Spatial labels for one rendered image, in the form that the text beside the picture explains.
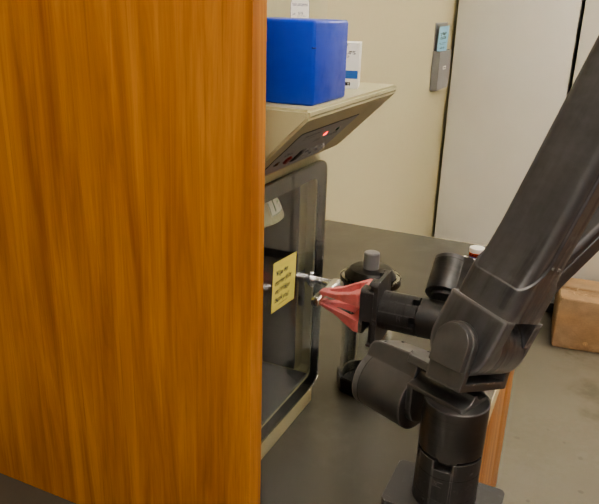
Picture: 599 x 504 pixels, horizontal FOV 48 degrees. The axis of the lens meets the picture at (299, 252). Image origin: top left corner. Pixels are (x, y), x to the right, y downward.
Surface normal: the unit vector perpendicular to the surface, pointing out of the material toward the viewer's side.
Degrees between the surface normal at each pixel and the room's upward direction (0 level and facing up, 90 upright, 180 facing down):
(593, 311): 86
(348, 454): 0
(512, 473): 0
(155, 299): 90
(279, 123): 90
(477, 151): 90
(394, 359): 72
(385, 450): 0
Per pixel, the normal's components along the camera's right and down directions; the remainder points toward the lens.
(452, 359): -0.69, -0.10
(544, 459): 0.03, -0.94
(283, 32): -0.42, 0.30
